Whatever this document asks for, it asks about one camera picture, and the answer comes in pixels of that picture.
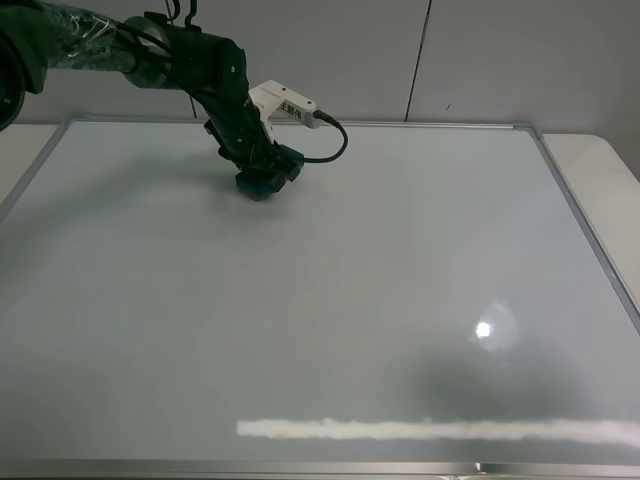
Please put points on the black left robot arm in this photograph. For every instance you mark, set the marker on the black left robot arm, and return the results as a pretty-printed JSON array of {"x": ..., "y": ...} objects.
[{"x": 151, "y": 53}]

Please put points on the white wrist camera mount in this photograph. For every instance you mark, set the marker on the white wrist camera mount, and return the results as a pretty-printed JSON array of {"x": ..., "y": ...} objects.
[{"x": 271, "y": 97}]

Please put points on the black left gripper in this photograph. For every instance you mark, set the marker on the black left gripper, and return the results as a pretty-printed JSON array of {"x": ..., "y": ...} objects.
[{"x": 213, "y": 70}]

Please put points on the blue whiteboard eraser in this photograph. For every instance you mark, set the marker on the blue whiteboard eraser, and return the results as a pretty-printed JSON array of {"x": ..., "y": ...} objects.
[{"x": 256, "y": 192}]

